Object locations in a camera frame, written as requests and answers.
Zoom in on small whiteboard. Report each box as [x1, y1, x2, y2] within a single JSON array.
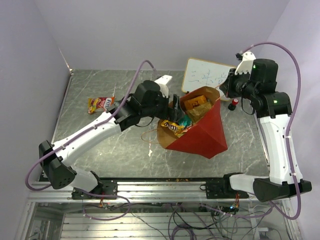
[[181, 57, 235, 102]]

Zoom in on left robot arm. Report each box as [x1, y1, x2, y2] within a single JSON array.
[[38, 75, 184, 199]]

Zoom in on brown snack packet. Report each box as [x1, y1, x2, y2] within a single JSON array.
[[186, 101, 213, 124]]

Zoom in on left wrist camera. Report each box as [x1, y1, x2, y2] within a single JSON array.
[[154, 75, 173, 98]]

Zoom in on aluminium frame rail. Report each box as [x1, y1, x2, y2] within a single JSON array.
[[27, 179, 288, 204]]

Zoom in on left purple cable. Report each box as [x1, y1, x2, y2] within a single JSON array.
[[24, 59, 158, 192]]

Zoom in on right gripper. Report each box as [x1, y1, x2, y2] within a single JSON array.
[[219, 67, 259, 100]]

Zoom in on yellow m&m's packet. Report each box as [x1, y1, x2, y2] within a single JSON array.
[[160, 120, 187, 138]]

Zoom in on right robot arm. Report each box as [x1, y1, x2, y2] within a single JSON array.
[[199, 57, 312, 202]]

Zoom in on teal snack packet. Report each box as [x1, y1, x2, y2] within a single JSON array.
[[177, 114, 193, 129]]

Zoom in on orange lay's chip bag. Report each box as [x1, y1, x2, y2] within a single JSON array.
[[87, 96, 115, 115]]

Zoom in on red paper bag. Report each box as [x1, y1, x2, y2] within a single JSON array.
[[156, 86, 228, 159]]

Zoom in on orange skittles packet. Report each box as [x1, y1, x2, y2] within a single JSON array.
[[183, 95, 207, 110]]

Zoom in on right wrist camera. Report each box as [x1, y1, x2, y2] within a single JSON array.
[[235, 50, 256, 75]]

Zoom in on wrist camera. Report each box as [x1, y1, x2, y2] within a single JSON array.
[[235, 50, 256, 75], [154, 75, 173, 98]]

